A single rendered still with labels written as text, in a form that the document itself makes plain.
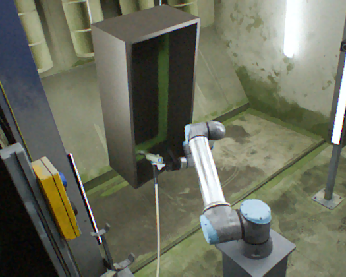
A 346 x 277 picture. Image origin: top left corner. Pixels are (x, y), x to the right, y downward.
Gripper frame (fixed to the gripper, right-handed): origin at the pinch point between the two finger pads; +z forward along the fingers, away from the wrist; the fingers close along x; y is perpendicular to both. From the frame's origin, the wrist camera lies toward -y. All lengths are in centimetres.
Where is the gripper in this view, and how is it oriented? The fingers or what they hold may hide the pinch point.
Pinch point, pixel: (153, 162)
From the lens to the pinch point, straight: 239.4
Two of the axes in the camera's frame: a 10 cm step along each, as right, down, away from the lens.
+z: -9.3, 0.5, -3.7
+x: -3.8, -0.8, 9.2
